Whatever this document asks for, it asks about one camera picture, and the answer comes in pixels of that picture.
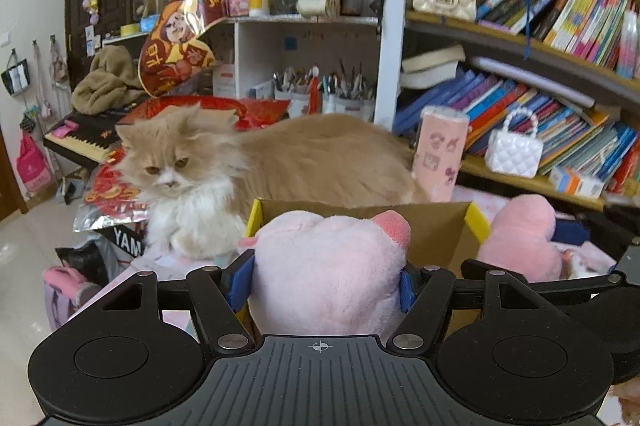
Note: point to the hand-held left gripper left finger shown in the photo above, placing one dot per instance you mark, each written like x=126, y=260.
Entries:
x=239, y=278

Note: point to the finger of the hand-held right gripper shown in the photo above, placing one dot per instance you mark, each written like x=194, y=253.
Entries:
x=570, y=286

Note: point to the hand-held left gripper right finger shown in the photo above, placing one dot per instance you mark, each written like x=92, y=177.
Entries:
x=406, y=291

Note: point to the yellow cardboard box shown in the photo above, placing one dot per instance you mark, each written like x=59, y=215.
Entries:
x=440, y=231

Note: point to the pink plush toy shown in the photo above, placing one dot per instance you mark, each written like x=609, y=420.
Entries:
x=525, y=231
x=325, y=276

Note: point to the pink printed tablecloth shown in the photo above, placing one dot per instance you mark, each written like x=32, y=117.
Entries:
x=170, y=263

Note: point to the orange and white carton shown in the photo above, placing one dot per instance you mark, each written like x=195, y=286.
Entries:
x=575, y=183

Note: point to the black printed box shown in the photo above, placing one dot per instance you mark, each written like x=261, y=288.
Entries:
x=125, y=241

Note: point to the tan and white cat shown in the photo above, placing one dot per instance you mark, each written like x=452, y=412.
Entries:
x=300, y=156

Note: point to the pink cup with stickers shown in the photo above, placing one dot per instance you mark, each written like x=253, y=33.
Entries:
x=440, y=156

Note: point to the pink backpack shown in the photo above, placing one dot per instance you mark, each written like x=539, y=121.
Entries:
x=70, y=291

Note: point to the row of blue books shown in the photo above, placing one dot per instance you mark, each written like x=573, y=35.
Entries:
x=525, y=116

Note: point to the white pen cup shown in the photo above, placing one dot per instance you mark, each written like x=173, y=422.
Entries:
x=295, y=103
x=347, y=106

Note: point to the black keyboard piano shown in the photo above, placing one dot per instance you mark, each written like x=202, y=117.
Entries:
x=85, y=136

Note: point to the white paper roll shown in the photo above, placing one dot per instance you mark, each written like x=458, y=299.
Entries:
x=530, y=78

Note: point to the pale thick books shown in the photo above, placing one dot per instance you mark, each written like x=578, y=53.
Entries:
x=430, y=66

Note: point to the pink hanging bag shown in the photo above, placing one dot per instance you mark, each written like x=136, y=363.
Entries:
x=34, y=166

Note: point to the brown blanket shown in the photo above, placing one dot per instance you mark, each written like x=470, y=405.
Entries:
x=110, y=81

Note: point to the red gold figure foil balloon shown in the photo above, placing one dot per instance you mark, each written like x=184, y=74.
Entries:
x=175, y=41

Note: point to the white shelf unit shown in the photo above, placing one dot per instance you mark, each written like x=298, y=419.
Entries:
x=310, y=38

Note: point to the wooden bookshelf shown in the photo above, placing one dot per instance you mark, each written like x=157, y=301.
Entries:
x=500, y=37

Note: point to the row of pastel books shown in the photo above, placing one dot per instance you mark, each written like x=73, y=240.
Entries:
x=575, y=16

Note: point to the pink small box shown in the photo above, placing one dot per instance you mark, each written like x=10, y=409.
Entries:
x=237, y=1

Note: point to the black hanging bag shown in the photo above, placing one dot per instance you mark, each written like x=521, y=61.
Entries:
x=16, y=76

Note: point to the white post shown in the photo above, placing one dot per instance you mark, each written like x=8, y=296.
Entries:
x=392, y=31

